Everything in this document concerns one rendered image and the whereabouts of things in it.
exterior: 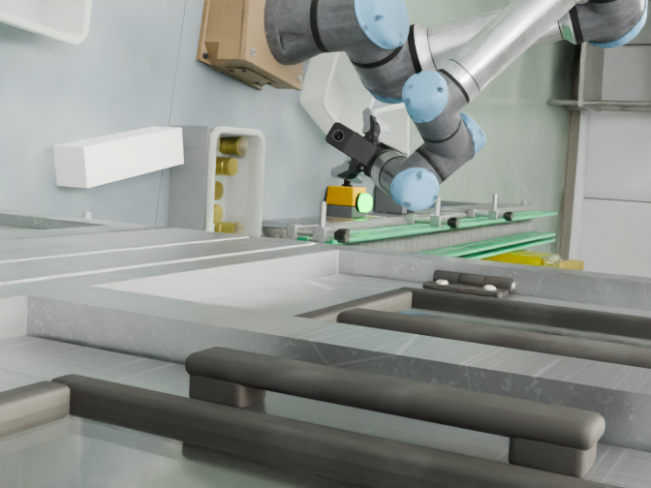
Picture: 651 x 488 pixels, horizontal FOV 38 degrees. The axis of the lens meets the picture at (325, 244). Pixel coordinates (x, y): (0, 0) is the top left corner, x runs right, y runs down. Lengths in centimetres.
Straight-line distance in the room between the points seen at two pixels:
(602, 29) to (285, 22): 56
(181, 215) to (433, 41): 57
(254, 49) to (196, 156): 22
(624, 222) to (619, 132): 70
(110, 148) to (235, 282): 87
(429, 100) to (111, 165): 51
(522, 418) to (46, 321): 25
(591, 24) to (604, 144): 593
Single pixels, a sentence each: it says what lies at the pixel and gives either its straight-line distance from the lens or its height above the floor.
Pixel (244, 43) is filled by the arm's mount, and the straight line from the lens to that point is 169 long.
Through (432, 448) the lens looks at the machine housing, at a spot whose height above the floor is 166.
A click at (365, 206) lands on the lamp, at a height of 85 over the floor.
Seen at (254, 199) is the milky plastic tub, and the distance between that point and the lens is 177.
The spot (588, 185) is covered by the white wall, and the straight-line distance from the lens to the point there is 768.
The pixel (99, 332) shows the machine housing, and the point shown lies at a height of 148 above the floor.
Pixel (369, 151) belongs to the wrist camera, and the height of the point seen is 102.
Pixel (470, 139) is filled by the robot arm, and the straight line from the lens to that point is 165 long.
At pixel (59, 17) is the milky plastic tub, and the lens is 143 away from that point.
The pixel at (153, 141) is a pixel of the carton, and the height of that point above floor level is 81.
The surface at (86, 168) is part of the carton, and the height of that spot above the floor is 81.
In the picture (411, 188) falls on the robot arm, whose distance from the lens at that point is 160.
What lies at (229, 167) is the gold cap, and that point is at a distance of 172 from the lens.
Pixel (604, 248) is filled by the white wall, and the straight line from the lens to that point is 767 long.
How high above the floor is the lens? 176
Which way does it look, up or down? 27 degrees down
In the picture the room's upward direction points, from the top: 96 degrees clockwise
